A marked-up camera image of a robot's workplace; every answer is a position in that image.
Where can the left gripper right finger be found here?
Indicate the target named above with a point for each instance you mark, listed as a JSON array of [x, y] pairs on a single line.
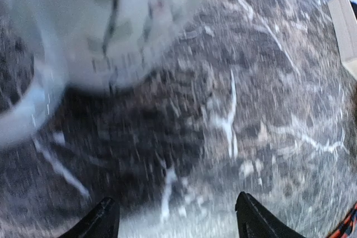
[[254, 220]]

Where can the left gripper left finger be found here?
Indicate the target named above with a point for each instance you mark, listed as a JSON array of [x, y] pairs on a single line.
[[101, 221]]

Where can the red navy striped tie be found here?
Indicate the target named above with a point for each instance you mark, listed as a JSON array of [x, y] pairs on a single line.
[[347, 226]]

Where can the white patterned mug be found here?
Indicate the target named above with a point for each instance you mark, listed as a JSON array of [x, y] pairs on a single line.
[[96, 46]]

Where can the wooden compartment organizer box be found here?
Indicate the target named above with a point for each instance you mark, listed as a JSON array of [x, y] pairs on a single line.
[[344, 22]]

